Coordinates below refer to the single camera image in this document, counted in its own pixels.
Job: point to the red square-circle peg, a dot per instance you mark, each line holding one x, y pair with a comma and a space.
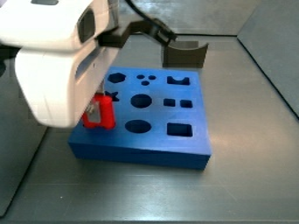
107, 113

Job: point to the blue shape-sorting board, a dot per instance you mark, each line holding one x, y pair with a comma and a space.
160, 120

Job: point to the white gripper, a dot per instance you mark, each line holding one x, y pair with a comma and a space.
61, 62

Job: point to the dark grey curved holder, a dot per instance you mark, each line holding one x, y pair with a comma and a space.
184, 54

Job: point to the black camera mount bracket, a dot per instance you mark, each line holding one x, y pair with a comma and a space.
153, 29

